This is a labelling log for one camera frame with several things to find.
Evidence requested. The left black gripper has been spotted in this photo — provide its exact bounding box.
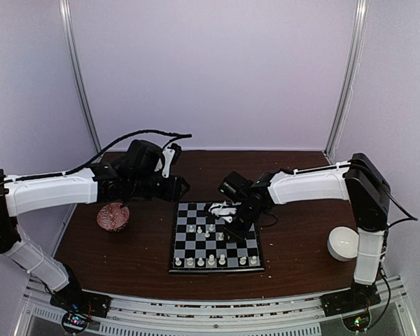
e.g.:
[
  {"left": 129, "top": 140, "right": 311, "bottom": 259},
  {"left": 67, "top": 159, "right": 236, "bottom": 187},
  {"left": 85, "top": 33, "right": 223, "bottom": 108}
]
[{"left": 129, "top": 173, "right": 189, "bottom": 202}]

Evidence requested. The black grey chessboard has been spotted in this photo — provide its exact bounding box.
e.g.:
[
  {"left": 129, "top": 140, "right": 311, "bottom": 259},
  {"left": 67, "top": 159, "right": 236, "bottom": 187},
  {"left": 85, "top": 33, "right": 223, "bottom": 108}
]
[{"left": 169, "top": 202, "right": 265, "bottom": 274}]

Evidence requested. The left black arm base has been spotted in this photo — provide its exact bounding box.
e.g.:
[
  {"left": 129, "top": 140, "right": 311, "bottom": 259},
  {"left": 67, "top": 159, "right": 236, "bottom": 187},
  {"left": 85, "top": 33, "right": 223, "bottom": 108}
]
[{"left": 45, "top": 286, "right": 111, "bottom": 335}]

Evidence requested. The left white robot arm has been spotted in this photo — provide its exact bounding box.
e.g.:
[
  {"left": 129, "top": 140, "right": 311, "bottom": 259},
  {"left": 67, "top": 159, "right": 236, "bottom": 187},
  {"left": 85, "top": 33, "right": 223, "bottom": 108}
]
[{"left": 0, "top": 140, "right": 190, "bottom": 311}]

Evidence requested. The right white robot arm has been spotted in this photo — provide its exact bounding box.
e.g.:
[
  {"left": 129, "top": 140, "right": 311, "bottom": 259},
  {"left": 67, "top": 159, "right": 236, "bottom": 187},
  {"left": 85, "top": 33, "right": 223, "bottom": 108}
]
[{"left": 209, "top": 153, "right": 391, "bottom": 309}]

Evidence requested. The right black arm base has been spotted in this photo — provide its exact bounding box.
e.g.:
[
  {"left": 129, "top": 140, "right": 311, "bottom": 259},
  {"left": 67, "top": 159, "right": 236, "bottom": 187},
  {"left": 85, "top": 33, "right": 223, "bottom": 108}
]
[{"left": 321, "top": 282, "right": 382, "bottom": 333}]

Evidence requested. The red patterned bowl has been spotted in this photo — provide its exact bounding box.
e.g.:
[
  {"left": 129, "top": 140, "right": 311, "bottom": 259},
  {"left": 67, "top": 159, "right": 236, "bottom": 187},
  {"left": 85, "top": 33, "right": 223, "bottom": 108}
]
[{"left": 97, "top": 202, "right": 130, "bottom": 232}]

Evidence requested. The white bowl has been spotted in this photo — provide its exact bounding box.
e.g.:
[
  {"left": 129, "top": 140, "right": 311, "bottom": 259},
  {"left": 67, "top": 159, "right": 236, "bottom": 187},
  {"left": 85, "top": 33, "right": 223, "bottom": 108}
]
[{"left": 327, "top": 226, "right": 359, "bottom": 262}]

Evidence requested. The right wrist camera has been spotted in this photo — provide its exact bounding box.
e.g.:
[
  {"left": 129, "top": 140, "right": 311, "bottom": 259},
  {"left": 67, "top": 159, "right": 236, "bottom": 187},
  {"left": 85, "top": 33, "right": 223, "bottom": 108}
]
[{"left": 207, "top": 201, "right": 240, "bottom": 223}]

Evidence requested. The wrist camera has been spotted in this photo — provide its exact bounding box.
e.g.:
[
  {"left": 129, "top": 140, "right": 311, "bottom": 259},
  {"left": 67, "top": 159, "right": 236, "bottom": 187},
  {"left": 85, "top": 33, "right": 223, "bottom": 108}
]
[
  {"left": 160, "top": 143, "right": 182, "bottom": 178},
  {"left": 207, "top": 201, "right": 240, "bottom": 223}
]

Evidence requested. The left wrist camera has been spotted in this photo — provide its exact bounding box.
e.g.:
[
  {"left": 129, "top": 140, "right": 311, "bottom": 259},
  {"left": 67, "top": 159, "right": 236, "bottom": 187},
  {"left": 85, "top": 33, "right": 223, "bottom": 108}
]
[{"left": 160, "top": 143, "right": 182, "bottom": 178}]

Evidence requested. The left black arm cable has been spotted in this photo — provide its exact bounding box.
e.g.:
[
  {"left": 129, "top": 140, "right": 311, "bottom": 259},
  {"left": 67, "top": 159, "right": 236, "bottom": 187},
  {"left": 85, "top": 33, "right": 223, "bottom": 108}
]
[{"left": 62, "top": 129, "right": 193, "bottom": 176}]

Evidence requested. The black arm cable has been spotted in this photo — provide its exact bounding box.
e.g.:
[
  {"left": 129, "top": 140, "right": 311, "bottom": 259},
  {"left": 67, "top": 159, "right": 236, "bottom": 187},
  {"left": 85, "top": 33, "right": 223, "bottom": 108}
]
[
  {"left": 62, "top": 129, "right": 193, "bottom": 176},
  {"left": 370, "top": 181, "right": 419, "bottom": 332}
]

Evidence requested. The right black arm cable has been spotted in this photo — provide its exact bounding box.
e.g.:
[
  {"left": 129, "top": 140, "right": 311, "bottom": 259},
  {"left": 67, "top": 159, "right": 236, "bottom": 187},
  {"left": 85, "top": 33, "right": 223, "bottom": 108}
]
[{"left": 370, "top": 181, "right": 419, "bottom": 332}]

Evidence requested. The left aluminium frame post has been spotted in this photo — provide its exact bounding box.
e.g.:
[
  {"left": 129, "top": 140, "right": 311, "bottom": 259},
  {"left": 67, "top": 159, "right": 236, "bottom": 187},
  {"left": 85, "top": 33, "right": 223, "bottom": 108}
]
[{"left": 59, "top": 0, "right": 102, "bottom": 153}]

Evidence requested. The aluminium frame post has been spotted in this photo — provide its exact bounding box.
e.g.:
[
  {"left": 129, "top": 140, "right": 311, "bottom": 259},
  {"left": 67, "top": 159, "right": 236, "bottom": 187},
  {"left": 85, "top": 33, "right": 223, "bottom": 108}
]
[
  {"left": 59, "top": 0, "right": 102, "bottom": 153},
  {"left": 324, "top": 0, "right": 369, "bottom": 162}
]

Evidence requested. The right aluminium frame post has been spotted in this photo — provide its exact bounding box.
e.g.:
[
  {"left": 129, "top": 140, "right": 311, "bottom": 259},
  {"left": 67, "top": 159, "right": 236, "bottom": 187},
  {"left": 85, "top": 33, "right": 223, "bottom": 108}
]
[{"left": 324, "top": 0, "right": 369, "bottom": 162}]

